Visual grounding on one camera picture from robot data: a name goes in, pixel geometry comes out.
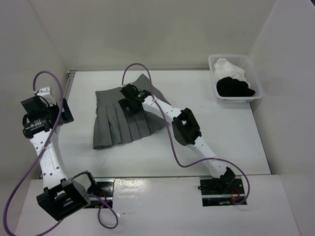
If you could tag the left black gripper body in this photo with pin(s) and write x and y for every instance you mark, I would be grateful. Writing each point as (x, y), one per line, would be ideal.
(53, 110)

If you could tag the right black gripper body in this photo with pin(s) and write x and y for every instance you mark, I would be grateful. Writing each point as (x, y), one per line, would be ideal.
(126, 102)

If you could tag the grey pleated skirt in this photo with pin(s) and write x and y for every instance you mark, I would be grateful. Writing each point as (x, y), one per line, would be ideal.
(113, 128)

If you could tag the black skirt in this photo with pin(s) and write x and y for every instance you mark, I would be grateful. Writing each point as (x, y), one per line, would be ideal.
(229, 87)

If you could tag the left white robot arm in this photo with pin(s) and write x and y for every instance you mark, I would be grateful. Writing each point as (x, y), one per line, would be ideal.
(62, 195)

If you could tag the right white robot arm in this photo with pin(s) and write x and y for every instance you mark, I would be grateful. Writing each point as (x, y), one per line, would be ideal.
(183, 127)

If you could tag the white folded cloth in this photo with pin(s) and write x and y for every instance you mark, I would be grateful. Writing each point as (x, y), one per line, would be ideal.
(223, 68)

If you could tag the white plastic basket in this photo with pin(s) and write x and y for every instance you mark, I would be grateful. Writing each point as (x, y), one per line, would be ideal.
(246, 64)

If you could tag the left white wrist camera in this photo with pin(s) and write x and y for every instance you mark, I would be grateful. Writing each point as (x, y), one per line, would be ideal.
(46, 94)

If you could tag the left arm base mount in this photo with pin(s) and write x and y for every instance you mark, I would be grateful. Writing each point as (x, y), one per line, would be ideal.
(104, 188)

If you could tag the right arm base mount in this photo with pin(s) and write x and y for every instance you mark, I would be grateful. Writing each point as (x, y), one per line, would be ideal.
(212, 197)

